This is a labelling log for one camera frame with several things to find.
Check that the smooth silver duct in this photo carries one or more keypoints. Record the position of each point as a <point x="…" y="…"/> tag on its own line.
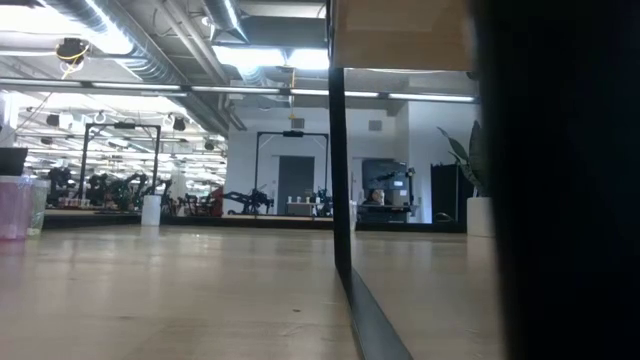
<point x="225" y="15"/>

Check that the black cabinet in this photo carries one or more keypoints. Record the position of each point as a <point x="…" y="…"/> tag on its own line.
<point x="445" y="195"/>

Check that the black background robot arm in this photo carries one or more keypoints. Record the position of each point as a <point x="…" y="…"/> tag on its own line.
<point x="250" y="201"/>

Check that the clear medicine bottle white cap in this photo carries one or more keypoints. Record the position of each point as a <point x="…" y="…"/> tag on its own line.
<point x="151" y="210"/>

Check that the green artificial plant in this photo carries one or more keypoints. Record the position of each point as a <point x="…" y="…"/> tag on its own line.
<point x="475" y="160"/>

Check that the red object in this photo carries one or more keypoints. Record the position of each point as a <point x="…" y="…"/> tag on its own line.
<point x="218" y="202"/>

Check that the black angled panel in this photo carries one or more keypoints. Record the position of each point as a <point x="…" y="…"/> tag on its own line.
<point x="12" y="160"/>

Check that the black gantry frame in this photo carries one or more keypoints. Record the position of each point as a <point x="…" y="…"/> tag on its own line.
<point x="292" y="133"/>
<point x="122" y="125"/>

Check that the black ceiling device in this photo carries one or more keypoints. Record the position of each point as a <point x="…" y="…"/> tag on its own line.
<point x="72" y="49"/>

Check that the person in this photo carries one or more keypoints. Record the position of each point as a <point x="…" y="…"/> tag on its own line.
<point x="376" y="196"/>

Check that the black aluminium table frame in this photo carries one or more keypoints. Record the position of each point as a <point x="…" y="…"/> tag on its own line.
<point x="250" y="222"/>

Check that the white plant pot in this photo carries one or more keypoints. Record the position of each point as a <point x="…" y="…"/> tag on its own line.
<point x="479" y="217"/>

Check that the yellow medicine bottle white cap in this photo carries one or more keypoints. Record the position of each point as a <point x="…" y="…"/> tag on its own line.
<point x="41" y="210"/>

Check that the grey door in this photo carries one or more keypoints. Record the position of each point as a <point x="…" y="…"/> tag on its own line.
<point x="295" y="175"/>

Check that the long ceiling light bar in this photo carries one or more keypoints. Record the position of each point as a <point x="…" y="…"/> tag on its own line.
<point x="235" y="90"/>

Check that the pink medicine bottle white cap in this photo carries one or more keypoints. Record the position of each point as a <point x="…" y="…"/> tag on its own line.
<point x="12" y="210"/>

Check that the grey cabinet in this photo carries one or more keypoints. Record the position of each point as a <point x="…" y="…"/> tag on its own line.
<point x="380" y="170"/>

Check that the ribbed silver duct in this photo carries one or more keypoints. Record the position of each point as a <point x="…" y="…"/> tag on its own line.
<point x="150" y="65"/>

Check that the black blurred post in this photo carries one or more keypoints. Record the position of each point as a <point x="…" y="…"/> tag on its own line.
<point x="575" y="200"/>

